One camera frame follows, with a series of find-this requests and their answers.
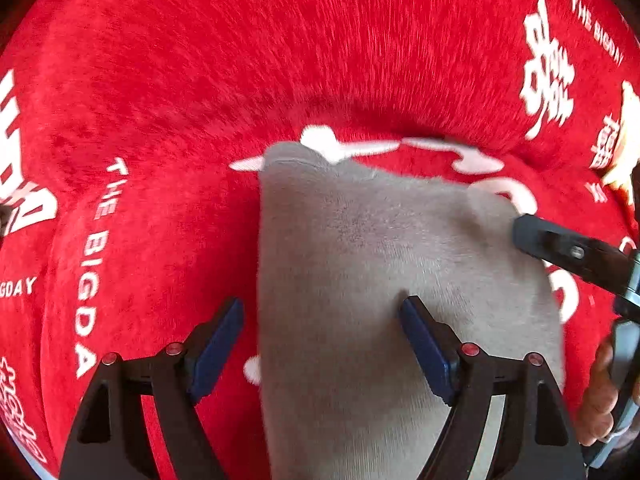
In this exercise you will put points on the grey knit sweater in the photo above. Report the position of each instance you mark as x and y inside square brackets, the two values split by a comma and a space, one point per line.
[350, 240]

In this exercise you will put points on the person's right hand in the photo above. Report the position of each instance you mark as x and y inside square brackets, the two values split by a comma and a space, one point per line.
[597, 400]

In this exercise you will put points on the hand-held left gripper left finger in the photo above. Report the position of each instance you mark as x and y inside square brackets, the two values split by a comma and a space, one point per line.
[220, 350]

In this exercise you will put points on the red printed blanket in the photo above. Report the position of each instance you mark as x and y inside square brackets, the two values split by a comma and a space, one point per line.
[200, 85]

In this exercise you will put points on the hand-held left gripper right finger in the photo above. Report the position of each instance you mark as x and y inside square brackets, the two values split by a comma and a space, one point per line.
[425, 345]

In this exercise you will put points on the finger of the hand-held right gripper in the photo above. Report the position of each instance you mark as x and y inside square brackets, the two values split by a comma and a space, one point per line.
[565, 247]

